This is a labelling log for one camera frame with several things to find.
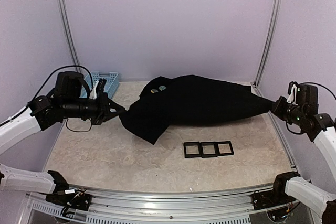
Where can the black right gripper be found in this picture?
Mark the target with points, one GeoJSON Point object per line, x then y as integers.
{"type": "Point", "coordinates": [277, 108]}

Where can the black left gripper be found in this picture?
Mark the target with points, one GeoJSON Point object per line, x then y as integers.
{"type": "Point", "coordinates": [103, 113]}

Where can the black garment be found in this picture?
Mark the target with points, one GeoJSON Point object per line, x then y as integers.
{"type": "Point", "coordinates": [190, 101]}

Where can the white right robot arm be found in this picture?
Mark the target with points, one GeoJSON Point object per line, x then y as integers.
{"type": "Point", "coordinates": [314, 183]}

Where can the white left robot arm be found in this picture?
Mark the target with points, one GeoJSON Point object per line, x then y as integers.
{"type": "Point", "coordinates": [41, 114]}

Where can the light blue plastic basket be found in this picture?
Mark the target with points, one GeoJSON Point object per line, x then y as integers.
{"type": "Point", "coordinates": [111, 86]}

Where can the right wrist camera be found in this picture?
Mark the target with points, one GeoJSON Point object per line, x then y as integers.
{"type": "Point", "coordinates": [302, 94]}

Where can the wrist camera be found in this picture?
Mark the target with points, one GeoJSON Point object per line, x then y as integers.
{"type": "Point", "coordinates": [302, 94]}
{"type": "Point", "coordinates": [69, 85]}

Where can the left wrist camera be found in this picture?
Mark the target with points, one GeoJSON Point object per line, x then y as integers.
{"type": "Point", "coordinates": [69, 85]}

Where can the right black square frame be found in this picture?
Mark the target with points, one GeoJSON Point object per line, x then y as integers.
{"type": "Point", "coordinates": [224, 148]}

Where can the black square frame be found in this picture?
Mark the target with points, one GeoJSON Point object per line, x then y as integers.
{"type": "Point", "coordinates": [224, 148]}
{"type": "Point", "coordinates": [192, 149]}
{"type": "Point", "coordinates": [209, 149]}

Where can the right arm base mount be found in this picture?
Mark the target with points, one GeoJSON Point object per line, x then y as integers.
{"type": "Point", "coordinates": [276, 196]}

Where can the middle black square frame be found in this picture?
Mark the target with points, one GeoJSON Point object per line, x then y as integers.
{"type": "Point", "coordinates": [209, 149]}

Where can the left black square frame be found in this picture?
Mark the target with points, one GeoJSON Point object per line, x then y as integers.
{"type": "Point", "coordinates": [192, 149]}

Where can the front aluminium rail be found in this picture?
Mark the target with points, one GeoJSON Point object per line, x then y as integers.
{"type": "Point", "coordinates": [110, 206]}

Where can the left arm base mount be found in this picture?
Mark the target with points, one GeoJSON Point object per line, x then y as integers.
{"type": "Point", "coordinates": [68, 198]}

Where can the right aluminium corner post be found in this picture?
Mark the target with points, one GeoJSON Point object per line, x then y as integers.
{"type": "Point", "coordinates": [268, 42]}

